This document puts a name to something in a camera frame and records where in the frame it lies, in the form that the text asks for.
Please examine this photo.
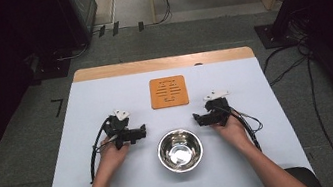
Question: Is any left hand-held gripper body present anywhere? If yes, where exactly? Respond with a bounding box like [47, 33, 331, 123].
[100, 107, 140, 152]

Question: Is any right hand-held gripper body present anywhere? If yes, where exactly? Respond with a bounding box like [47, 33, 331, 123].
[201, 88, 236, 131]

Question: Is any stainless steel bowl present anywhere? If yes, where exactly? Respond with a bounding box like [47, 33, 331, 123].
[153, 125, 208, 176]

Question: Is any person's right hand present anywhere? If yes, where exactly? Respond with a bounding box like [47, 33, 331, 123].
[210, 110, 253, 156]

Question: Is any person's left hand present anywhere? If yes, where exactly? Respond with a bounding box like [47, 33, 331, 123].
[95, 133, 134, 178]

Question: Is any orange wooden trivet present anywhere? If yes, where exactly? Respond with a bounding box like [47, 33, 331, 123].
[146, 73, 190, 111]

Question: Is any white table mat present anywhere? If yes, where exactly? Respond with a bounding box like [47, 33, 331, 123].
[25, 47, 316, 187]

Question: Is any black stand base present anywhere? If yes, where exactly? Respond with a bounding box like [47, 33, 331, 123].
[24, 47, 76, 87]
[253, 17, 307, 52]

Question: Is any black cabinet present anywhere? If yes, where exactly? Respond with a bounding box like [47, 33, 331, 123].
[56, 0, 104, 51]

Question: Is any thick black right gripper cable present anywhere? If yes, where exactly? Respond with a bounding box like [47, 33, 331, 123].
[220, 101, 263, 157]

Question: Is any thick black gripper cable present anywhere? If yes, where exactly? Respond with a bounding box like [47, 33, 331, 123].
[220, 101, 263, 157]
[81, 116, 122, 184]

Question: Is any thin black right gripper cable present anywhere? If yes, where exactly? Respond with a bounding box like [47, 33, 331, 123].
[233, 108, 265, 136]

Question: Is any thick black left gripper cable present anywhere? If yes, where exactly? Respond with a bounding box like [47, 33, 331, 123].
[81, 116, 122, 184]

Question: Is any long black floor cable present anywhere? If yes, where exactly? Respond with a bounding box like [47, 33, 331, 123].
[303, 46, 333, 187]

